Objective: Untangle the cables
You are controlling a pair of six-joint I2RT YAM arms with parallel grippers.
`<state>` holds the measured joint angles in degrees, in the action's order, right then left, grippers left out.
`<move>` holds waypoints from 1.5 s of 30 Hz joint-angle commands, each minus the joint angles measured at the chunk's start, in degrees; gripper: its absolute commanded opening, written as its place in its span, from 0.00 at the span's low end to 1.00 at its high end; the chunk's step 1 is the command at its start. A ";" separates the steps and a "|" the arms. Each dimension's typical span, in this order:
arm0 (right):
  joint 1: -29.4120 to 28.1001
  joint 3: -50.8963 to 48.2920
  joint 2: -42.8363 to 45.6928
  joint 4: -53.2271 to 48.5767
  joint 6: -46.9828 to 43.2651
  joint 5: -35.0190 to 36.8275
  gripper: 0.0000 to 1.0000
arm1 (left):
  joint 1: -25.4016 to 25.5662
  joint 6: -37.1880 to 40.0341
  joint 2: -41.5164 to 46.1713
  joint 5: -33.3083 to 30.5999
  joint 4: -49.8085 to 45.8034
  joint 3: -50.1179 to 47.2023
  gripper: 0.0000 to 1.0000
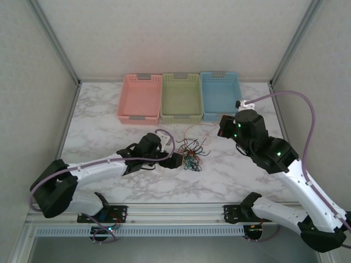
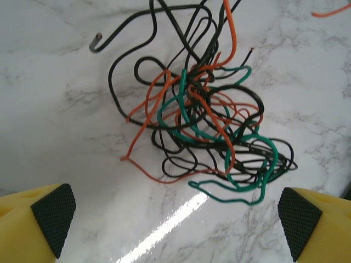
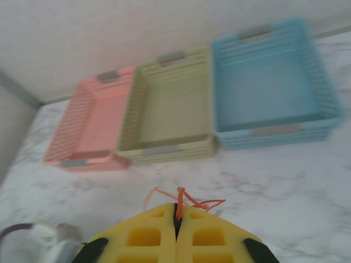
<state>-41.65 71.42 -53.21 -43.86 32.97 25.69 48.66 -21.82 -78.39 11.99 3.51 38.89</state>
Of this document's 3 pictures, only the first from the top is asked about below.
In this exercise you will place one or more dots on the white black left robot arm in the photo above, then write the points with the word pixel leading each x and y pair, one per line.
pixel 96 174

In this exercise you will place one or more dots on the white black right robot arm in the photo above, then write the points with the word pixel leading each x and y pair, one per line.
pixel 296 189

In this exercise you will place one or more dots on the blue plastic basket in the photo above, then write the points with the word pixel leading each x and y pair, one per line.
pixel 219 93

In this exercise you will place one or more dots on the pink plastic basket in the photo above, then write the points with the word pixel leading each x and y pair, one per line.
pixel 140 96

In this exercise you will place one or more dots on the green plastic basket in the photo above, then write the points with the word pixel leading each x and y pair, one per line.
pixel 179 96

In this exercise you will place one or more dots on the small black circuit board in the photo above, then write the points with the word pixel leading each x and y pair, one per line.
pixel 105 231
pixel 253 230

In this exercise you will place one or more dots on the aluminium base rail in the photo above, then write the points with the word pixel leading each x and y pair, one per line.
pixel 175 212

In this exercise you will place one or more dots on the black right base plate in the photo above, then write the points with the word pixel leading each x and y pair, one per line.
pixel 231 212

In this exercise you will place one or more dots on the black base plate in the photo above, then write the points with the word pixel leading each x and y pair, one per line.
pixel 120 212
pixel 231 212

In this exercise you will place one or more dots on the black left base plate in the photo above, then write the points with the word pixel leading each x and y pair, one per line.
pixel 120 212

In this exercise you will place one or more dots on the aluminium frame post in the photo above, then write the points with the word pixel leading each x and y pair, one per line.
pixel 295 41
pixel 56 41

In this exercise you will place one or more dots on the aluminium frame leg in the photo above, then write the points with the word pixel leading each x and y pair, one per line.
pixel 23 241

